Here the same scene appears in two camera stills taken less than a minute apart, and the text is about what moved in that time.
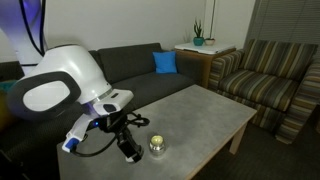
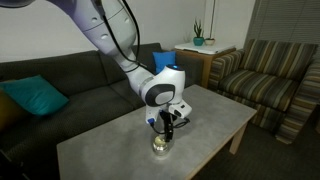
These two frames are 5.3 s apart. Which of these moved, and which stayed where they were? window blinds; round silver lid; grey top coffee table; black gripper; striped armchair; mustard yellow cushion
Moved: round silver lid; black gripper
Stayed: striped armchair; window blinds; grey top coffee table; mustard yellow cushion
